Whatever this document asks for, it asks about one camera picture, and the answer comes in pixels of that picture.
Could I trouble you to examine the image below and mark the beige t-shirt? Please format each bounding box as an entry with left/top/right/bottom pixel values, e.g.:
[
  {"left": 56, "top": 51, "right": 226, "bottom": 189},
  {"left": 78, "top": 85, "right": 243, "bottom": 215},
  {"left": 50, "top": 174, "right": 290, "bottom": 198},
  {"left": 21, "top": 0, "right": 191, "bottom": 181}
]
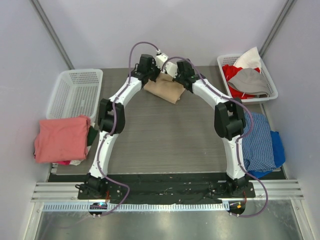
[{"left": 143, "top": 73, "right": 185, "bottom": 104}]

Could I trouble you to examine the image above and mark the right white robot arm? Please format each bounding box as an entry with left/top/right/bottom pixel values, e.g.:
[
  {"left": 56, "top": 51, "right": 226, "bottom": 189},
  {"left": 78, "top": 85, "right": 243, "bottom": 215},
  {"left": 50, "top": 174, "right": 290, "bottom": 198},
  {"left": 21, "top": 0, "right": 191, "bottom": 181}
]
[{"left": 174, "top": 57, "right": 249, "bottom": 198}]

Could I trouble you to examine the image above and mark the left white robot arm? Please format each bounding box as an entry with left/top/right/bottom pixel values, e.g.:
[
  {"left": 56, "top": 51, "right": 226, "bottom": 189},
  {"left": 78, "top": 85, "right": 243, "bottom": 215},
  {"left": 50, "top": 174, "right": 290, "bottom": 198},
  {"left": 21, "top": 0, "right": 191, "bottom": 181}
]
[{"left": 76, "top": 54, "right": 160, "bottom": 200}]

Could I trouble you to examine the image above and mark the right white plastic basket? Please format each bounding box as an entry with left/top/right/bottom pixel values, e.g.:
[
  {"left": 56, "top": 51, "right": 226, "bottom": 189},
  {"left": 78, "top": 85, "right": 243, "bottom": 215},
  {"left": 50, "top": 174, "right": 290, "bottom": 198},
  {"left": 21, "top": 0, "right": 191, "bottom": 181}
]
[{"left": 217, "top": 53, "right": 279, "bottom": 105}]

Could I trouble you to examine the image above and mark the white plastic basket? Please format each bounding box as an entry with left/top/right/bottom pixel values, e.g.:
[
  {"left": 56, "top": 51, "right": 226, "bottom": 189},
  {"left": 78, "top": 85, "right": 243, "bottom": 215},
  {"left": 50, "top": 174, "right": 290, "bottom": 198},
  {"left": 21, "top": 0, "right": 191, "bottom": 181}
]
[
  {"left": 46, "top": 68, "right": 103, "bottom": 122},
  {"left": 217, "top": 53, "right": 279, "bottom": 105}
]

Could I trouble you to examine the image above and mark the red garment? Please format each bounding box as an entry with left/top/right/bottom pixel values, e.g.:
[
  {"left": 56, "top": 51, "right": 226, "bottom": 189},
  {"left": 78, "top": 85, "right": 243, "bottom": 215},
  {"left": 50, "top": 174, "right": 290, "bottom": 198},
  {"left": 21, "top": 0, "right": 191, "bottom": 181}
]
[{"left": 222, "top": 64, "right": 261, "bottom": 99}]

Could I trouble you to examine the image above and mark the grey bucket hat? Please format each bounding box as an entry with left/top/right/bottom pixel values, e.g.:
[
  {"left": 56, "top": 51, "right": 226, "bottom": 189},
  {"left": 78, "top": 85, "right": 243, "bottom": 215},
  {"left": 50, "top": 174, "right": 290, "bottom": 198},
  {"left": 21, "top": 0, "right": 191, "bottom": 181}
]
[{"left": 227, "top": 68, "right": 270, "bottom": 99}]

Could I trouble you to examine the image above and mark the white cloth in basket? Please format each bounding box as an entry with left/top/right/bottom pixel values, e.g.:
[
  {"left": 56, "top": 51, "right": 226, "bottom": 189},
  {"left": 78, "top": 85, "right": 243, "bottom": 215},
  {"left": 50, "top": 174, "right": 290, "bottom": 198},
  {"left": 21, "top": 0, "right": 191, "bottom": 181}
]
[{"left": 233, "top": 47, "right": 262, "bottom": 70}]

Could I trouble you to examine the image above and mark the left white plastic basket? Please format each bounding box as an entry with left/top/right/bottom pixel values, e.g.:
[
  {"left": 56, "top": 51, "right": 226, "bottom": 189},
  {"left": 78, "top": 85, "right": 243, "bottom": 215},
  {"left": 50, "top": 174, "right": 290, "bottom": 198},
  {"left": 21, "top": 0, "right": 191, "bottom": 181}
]
[{"left": 46, "top": 68, "right": 103, "bottom": 122}]

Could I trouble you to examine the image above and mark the dark green garment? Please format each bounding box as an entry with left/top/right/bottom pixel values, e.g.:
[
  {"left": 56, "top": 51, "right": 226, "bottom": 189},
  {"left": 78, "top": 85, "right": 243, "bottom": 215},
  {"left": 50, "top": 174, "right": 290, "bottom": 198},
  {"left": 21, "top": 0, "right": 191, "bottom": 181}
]
[{"left": 87, "top": 126, "right": 99, "bottom": 147}]

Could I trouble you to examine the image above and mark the blue checkered shirt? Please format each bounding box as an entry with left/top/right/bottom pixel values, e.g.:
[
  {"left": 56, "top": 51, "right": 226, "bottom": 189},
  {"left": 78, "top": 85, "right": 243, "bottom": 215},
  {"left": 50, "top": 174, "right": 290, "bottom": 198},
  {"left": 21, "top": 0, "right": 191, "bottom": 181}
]
[{"left": 242, "top": 112, "right": 276, "bottom": 172}]

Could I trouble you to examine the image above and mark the pink folded t-shirt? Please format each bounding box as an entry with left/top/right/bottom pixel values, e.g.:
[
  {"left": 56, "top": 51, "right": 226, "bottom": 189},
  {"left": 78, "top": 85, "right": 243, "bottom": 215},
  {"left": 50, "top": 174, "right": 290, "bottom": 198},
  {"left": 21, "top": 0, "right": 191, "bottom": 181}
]
[{"left": 34, "top": 115, "right": 91, "bottom": 164}]

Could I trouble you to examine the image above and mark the magenta and white garment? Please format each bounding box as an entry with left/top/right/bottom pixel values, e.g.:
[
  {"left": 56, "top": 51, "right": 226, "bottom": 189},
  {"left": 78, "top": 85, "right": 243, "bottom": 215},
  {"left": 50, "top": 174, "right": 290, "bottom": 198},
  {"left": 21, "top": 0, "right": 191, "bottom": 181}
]
[{"left": 51, "top": 159, "right": 84, "bottom": 166}]

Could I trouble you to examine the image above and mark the solid blue garment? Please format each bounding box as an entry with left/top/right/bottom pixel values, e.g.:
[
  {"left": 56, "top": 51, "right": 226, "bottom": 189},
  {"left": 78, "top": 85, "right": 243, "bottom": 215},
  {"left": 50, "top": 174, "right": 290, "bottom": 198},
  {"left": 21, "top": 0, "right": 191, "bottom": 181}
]
[{"left": 249, "top": 131, "right": 286, "bottom": 179}]

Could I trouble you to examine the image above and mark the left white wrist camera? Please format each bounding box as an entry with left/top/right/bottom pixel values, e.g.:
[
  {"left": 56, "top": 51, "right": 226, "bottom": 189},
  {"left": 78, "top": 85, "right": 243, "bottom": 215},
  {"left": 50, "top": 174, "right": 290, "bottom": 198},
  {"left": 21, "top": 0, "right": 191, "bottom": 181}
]
[{"left": 154, "top": 50, "right": 169, "bottom": 70}]

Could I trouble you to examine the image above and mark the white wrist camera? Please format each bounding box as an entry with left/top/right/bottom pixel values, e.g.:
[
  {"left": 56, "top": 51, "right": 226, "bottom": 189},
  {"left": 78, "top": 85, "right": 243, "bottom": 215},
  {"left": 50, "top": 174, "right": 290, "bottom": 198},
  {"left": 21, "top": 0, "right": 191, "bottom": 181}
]
[
  {"left": 154, "top": 50, "right": 169, "bottom": 70},
  {"left": 163, "top": 61, "right": 178, "bottom": 79}
]

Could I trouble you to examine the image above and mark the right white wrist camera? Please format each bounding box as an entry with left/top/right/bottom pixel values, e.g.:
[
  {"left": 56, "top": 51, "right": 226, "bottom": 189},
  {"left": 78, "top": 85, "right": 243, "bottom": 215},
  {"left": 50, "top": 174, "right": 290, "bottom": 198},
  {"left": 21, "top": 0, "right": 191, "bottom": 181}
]
[{"left": 163, "top": 61, "right": 178, "bottom": 79}]

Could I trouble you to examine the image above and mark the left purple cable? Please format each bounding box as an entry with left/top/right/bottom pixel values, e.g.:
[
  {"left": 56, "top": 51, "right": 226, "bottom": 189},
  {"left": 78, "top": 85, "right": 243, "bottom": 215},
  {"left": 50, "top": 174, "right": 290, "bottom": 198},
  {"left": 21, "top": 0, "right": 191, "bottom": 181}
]
[{"left": 96, "top": 41, "right": 161, "bottom": 217}]

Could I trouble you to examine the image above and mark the purple cable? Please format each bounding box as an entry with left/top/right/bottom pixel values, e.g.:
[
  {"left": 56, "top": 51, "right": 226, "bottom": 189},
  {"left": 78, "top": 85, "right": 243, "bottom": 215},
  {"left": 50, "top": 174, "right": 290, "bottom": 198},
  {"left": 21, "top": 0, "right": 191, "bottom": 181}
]
[
  {"left": 161, "top": 56, "right": 270, "bottom": 219},
  {"left": 96, "top": 41, "right": 161, "bottom": 217}
]

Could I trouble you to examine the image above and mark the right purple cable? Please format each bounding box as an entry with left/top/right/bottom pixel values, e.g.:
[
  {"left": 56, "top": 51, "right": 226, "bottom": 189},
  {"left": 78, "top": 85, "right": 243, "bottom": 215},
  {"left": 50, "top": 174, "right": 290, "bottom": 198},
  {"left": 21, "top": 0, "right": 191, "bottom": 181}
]
[{"left": 161, "top": 56, "right": 270, "bottom": 219}]

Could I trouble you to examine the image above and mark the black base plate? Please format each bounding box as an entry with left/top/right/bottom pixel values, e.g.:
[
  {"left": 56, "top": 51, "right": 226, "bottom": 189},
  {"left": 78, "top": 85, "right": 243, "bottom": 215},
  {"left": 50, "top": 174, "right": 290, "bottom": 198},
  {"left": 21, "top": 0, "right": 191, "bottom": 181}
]
[{"left": 48, "top": 172, "right": 256, "bottom": 205}]

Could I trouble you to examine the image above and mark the white slotted cable duct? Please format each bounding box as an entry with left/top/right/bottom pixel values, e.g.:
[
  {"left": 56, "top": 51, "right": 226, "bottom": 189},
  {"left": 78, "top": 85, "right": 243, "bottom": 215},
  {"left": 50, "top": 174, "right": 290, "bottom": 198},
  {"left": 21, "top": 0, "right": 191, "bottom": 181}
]
[{"left": 42, "top": 201, "right": 230, "bottom": 212}]

